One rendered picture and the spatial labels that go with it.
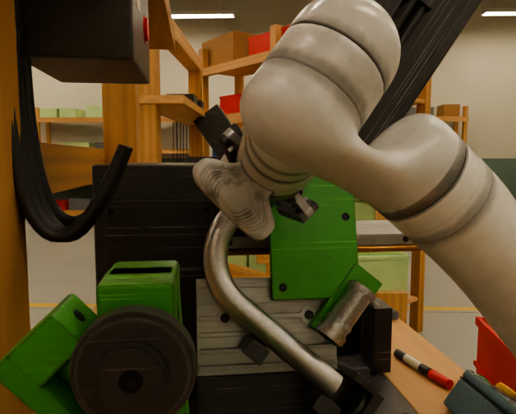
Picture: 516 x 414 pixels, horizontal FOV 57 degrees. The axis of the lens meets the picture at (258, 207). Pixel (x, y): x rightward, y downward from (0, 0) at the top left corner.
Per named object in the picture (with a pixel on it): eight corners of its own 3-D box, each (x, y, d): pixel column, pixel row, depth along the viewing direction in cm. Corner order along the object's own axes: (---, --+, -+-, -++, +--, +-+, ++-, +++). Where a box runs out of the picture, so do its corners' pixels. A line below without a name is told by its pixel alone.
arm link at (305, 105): (248, 103, 23) (428, 259, 28) (342, -26, 25) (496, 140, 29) (208, 122, 30) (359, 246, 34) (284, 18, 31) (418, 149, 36)
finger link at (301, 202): (283, 195, 49) (273, 190, 51) (306, 225, 51) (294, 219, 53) (300, 179, 49) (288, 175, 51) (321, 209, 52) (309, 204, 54)
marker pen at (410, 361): (393, 357, 84) (393, 348, 84) (400, 356, 84) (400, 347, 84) (445, 391, 72) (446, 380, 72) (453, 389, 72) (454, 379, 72)
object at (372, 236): (397, 235, 93) (397, 219, 92) (438, 251, 77) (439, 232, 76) (194, 239, 88) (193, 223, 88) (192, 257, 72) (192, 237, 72)
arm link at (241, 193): (186, 177, 44) (184, 159, 38) (270, 98, 46) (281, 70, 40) (256, 246, 44) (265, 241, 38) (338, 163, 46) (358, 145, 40)
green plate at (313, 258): (342, 296, 69) (334, 155, 73) (361, 298, 61) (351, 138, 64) (264, 299, 68) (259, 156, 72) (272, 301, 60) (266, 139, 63)
